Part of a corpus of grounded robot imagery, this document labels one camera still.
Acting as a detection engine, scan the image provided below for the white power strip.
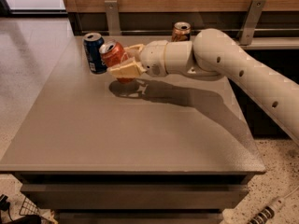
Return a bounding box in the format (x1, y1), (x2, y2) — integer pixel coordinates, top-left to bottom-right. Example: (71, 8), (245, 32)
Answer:
(247, 186), (299, 224)

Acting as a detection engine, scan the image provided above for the right metal bracket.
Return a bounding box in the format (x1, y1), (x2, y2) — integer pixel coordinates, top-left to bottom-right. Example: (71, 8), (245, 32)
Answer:
(237, 0), (266, 46)

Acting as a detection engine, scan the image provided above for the left metal bracket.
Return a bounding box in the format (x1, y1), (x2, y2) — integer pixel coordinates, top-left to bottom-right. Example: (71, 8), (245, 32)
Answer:
(105, 0), (121, 36)

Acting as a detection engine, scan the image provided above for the metal bracket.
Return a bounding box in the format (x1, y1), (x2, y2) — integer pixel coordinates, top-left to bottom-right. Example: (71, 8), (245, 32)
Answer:
(237, 0), (266, 46)
(105, 0), (121, 36)

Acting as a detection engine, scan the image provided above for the blue Pepsi can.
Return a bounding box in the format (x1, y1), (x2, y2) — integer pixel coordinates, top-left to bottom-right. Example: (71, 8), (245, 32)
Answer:
(83, 33), (107, 74)

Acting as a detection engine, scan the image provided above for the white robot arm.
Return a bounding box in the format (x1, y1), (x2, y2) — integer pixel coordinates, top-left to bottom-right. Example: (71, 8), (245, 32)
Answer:
(108, 29), (299, 143)

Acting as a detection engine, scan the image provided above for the grey cabinet with drawers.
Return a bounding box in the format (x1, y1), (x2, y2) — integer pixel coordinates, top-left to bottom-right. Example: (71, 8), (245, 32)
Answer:
(1, 37), (265, 224)

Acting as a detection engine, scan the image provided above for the black wire basket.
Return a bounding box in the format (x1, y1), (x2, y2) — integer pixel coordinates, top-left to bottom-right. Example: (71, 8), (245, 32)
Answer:
(0, 193), (43, 224)

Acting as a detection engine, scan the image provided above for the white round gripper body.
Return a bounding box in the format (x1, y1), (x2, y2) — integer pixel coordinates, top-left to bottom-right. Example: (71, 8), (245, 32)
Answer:
(140, 40), (168, 77)

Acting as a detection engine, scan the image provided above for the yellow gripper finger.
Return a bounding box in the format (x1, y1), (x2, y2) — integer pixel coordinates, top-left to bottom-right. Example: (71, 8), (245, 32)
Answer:
(124, 44), (145, 62)
(107, 58), (147, 78)

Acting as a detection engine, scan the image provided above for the metal rail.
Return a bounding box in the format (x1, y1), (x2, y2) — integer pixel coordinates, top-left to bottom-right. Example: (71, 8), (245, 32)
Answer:
(81, 28), (299, 37)

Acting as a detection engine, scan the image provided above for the gold brown drink can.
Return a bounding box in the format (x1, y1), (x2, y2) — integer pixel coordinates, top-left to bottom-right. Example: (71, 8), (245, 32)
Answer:
(172, 21), (191, 42)

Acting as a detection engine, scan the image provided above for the red Coca-Cola can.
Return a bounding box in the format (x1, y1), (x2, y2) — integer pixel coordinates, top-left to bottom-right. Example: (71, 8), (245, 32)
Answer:
(98, 40), (135, 85)

